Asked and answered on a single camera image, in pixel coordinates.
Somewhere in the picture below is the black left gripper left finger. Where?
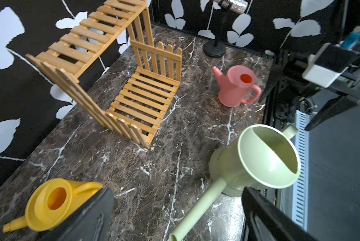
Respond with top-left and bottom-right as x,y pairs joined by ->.
38,188 -> 114,241

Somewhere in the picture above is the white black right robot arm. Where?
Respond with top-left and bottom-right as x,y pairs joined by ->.
259,26 -> 360,131

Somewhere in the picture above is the glitter microphone on stand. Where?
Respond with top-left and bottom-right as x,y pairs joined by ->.
203,0 -> 248,58

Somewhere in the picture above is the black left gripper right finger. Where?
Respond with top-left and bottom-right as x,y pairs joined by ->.
241,187 -> 316,241

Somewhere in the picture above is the wooden slatted two-tier shelf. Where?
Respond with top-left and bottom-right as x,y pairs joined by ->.
25,0 -> 183,150

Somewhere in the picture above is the light green watering can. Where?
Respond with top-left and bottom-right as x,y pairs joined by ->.
169,125 -> 301,241

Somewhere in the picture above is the yellow plastic watering can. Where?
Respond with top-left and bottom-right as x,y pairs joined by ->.
2,178 -> 104,233

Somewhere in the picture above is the white slotted cable duct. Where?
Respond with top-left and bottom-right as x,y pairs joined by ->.
291,110 -> 309,231

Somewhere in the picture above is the pink plastic watering can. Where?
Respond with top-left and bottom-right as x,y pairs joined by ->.
212,65 -> 262,108

